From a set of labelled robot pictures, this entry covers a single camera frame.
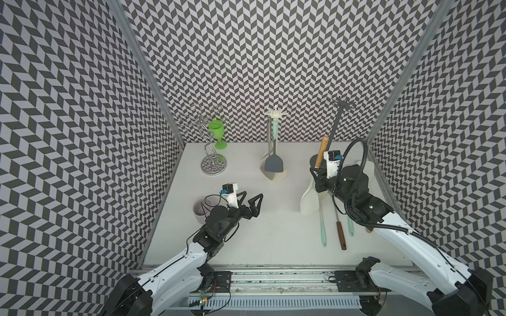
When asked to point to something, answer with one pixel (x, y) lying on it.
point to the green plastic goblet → (218, 127)
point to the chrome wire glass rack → (213, 164)
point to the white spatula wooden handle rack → (310, 199)
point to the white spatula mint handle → (323, 230)
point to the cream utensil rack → (269, 176)
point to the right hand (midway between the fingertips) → (312, 172)
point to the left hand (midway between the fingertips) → (254, 195)
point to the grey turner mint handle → (274, 162)
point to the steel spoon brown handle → (341, 236)
